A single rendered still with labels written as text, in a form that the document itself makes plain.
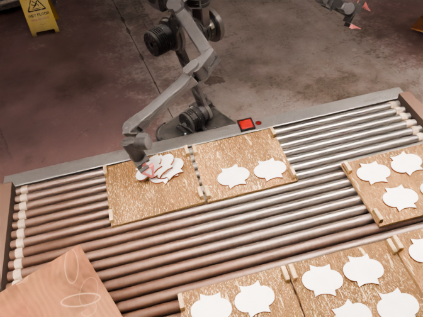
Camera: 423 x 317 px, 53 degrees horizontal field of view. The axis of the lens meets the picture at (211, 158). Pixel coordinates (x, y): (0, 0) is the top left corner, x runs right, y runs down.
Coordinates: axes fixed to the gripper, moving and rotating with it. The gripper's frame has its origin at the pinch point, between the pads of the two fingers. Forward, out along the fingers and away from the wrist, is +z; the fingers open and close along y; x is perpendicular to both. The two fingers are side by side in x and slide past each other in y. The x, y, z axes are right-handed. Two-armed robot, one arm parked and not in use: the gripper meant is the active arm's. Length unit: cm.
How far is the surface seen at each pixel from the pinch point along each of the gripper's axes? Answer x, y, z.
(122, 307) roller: 37, -49, 6
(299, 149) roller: -63, -22, 26
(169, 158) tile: -11.1, -0.3, 1.2
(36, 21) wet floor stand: 1, 353, 19
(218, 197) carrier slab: -17.3, -26.4, 13.6
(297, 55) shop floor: -181, 157, 117
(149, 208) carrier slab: 9.3, -15.4, 5.1
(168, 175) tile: -6.0, -5.3, 4.7
